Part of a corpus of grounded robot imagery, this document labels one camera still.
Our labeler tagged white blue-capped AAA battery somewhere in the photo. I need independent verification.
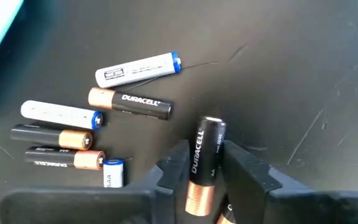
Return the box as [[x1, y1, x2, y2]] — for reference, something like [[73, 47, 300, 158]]
[[94, 51, 182, 89], [103, 158, 125, 189], [20, 100, 104, 131]]

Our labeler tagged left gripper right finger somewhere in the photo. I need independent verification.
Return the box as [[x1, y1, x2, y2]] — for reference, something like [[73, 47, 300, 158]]
[[223, 139, 358, 224]]

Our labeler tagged black copper Duracell battery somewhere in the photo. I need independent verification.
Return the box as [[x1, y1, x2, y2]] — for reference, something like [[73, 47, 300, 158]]
[[10, 124, 93, 151], [88, 87, 173, 121], [185, 116, 227, 217], [24, 146, 106, 171], [216, 195, 237, 224]]

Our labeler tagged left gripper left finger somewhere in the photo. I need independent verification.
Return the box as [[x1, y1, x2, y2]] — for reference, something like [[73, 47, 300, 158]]
[[0, 139, 191, 224]]

